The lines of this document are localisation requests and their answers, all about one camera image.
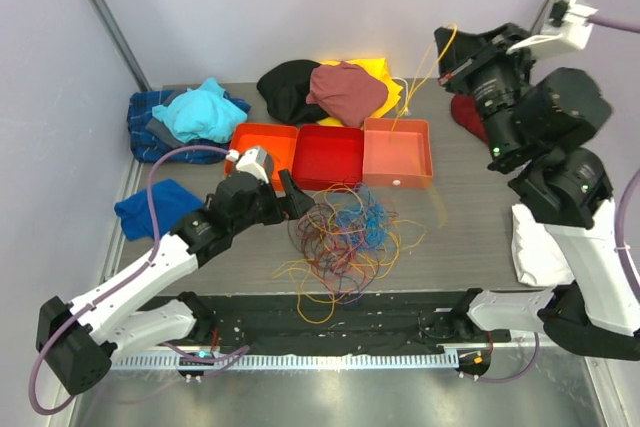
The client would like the grey cloth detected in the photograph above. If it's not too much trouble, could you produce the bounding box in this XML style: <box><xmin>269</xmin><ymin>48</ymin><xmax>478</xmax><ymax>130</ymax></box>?
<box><xmin>146</xmin><ymin>117</ymin><xmax>184</xmax><ymax>149</ymax></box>

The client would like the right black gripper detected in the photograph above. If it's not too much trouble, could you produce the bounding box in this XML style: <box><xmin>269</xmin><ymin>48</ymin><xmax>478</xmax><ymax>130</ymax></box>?
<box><xmin>434</xmin><ymin>24</ymin><xmax>540</xmax><ymax>166</ymax></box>

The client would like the dusty pink cloth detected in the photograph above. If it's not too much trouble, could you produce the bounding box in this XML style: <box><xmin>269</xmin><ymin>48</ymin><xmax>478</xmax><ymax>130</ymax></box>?
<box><xmin>306</xmin><ymin>62</ymin><xmax>388</xmax><ymax>128</ymax></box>

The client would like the coloured wire pile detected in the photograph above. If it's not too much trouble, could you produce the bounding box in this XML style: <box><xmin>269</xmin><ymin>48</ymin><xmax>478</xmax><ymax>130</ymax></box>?
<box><xmin>271</xmin><ymin>182</ymin><xmax>427</xmax><ymax>325</ymax></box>

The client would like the orange wire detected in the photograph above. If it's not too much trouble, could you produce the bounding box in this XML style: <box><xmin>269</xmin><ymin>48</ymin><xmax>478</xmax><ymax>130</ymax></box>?
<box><xmin>389</xmin><ymin>22</ymin><xmax>459</xmax><ymax>148</ymax></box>

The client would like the red plastic bin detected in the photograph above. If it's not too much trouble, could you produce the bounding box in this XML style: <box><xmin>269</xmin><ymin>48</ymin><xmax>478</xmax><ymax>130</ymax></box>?
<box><xmin>292</xmin><ymin>125</ymin><xmax>364</xmax><ymax>191</ymax></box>

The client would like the maroon cloth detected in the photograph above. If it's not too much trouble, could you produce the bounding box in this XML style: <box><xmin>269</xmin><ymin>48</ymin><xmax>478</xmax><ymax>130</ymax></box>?
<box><xmin>450</xmin><ymin>94</ymin><xmax>489</xmax><ymax>145</ymax></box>

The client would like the white cloth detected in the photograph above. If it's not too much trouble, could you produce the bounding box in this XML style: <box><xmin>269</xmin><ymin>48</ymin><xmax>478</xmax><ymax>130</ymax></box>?
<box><xmin>511</xmin><ymin>203</ymin><xmax>574</xmax><ymax>287</ymax></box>

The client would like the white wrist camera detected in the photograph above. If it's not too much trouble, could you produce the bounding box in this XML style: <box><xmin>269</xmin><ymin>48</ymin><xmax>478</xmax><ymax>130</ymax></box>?
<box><xmin>506</xmin><ymin>0</ymin><xmax>598</xmax><ymax>60</ymax></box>
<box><xmin>225</xmin><ymin>146</ymin><xmax>274</xmax><ymax>184</ymax></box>

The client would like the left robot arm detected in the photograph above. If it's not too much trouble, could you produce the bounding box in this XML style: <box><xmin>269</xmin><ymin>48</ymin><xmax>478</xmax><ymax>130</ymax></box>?
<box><xmin>36</xmin><ymin>170</ymin><xmax>314</xmax><ymax>396</ymax></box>

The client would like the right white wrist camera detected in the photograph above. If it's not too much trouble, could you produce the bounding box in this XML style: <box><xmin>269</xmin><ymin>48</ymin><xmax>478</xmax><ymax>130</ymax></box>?
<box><xmin>506</xmin><ymin>0</ymin><xmax>598</xmax><ymax>60</ymax></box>

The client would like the white drawstring cord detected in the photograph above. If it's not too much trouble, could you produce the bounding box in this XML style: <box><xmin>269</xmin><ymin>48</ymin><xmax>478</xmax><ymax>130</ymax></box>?
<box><xmin>392</xmin><ymin>77</ymin><xmax>413</xmax><ymax>118</ymax></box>

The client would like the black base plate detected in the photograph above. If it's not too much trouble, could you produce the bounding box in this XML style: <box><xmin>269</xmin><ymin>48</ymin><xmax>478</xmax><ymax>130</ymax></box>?
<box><xmin>170</xmin><ymin>291</ymin><xmax>511</xmax><ymax>356</ymax></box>

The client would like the light blue cloth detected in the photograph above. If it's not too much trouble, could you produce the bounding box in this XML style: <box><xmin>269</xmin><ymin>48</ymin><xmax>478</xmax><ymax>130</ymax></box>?
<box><xmin>152</xmin><ymin>77</ymin><xmax>248</xmax><ymax>144</ymax></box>

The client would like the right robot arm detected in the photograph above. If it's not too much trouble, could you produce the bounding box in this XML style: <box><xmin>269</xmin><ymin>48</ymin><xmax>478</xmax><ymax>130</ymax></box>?
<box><xmin>434</xmin><ymin>23</ymin><xmax>639</xmax><ymax>361</ymax></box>

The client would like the salmon plastic bin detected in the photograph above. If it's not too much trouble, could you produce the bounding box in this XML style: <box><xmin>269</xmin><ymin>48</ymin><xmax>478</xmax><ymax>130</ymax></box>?
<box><xmin>362</xmin><ymin>118</ymin><xmax>434</xmax><ymax>190</ymax></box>

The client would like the slotted cable duct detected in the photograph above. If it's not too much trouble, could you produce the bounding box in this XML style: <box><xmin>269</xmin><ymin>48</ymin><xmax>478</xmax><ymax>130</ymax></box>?
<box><xmin>112</xmin><ymin>350</ymin><xmax>459</xmax><ymax>372</ymax></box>

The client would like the royal blue cloth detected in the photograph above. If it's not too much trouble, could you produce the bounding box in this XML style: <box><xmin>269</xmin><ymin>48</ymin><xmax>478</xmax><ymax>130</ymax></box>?
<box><xmin>113</xmin><ymin>178</ymin><xmax>208</xmax><ymax>243</ymax></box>

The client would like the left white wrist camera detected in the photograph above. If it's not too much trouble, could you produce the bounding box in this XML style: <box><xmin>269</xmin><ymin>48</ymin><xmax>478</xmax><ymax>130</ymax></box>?
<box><xmin>225</xmin><ymin>146</ymin><xmax>274</xmax><ymax>184</ymax></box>

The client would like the dark blue plaid cloth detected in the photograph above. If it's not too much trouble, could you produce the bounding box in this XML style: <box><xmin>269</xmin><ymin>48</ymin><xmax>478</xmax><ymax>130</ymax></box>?
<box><xmin>127</xmin><ymin>88</ymin><xmax>251</xmax><ymax>165</ymax></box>

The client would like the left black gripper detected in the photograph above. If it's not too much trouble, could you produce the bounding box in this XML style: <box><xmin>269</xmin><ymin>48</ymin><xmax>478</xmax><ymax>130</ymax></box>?
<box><xmin>231</xmin><ymin>169</ymin><xmax>313</xmax><ymax>235</ymax></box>

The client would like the orange plastic bin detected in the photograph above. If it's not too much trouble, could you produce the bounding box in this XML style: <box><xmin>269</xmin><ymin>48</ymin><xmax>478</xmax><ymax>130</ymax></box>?
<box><xmin>229</xmin><ymin>122</ymin><xmax>298</xmax><ymax>192</ymax></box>

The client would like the yellow cloth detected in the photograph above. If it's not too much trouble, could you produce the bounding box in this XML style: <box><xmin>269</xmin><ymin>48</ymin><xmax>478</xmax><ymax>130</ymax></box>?
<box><xmin>318</xmin><ymin>58</ymin><xmax>403</xmax><ymax>127</ymax></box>

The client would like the black cloth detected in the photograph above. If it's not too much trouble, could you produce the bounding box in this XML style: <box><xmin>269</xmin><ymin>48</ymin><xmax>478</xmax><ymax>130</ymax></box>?
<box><xmin>257</xmin><ymin>59</ymin><xmax>329</xmax><ymax>125</ymax></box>

